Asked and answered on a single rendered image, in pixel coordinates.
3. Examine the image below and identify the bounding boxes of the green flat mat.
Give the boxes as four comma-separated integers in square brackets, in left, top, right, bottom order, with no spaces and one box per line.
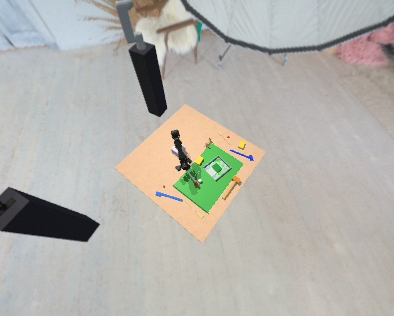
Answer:
[174,143,244,211]

